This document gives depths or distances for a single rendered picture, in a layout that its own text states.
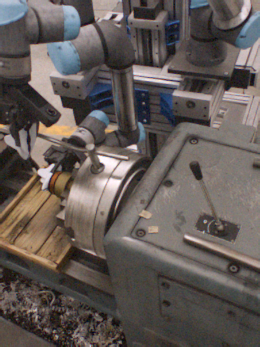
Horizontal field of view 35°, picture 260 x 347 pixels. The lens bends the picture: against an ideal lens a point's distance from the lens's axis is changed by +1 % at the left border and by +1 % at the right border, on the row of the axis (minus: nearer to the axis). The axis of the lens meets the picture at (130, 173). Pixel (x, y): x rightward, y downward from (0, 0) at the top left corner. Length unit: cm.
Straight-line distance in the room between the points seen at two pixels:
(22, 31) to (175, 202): 49
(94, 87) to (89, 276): 78
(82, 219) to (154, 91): 75
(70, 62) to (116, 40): 15
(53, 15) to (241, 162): 55
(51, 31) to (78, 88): 69
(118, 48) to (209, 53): 39
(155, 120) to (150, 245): 95
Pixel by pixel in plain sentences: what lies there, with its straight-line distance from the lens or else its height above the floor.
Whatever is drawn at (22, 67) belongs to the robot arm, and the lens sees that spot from 96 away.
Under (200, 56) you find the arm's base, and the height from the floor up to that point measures 120.
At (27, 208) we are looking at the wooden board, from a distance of 151.
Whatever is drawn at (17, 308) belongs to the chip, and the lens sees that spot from 168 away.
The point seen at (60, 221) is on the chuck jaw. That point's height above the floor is 110.
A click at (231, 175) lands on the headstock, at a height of 125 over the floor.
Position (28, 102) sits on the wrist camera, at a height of 146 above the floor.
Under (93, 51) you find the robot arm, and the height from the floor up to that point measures 139.
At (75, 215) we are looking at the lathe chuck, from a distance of 108.
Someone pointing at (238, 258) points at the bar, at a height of 127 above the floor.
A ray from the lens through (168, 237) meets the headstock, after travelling 91.
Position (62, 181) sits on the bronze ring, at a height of 112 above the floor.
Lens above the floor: 201
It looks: 47 degrees down
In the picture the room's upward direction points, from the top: 7 degrees counter-clockwise
